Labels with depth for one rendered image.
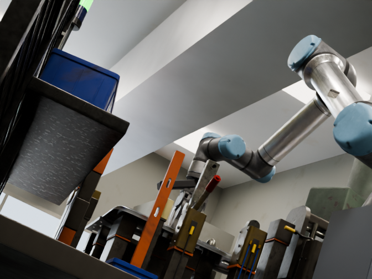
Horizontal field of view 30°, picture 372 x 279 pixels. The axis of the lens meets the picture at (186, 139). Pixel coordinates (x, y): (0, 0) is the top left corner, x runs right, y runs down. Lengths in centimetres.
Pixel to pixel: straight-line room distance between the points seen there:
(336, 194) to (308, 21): 167
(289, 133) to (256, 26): 166
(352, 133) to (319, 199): 334
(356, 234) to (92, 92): 67
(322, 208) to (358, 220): 327
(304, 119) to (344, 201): 274
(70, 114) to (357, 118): 65
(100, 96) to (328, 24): 213
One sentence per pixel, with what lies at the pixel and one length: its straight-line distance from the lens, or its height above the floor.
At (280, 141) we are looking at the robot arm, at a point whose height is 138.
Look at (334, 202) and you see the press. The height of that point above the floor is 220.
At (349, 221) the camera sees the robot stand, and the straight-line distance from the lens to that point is 166.
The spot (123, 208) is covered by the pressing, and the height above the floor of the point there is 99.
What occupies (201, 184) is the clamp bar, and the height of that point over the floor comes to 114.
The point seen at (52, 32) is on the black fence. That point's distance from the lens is 148.
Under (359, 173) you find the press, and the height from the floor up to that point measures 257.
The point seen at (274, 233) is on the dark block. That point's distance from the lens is 197.
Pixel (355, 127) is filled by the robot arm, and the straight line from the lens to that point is 164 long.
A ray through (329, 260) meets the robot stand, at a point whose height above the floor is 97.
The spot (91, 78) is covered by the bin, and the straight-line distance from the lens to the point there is 158.
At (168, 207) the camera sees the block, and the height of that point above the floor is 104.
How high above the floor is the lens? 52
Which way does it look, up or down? 21 degrees up
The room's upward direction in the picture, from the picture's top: 22 degrees clockwise
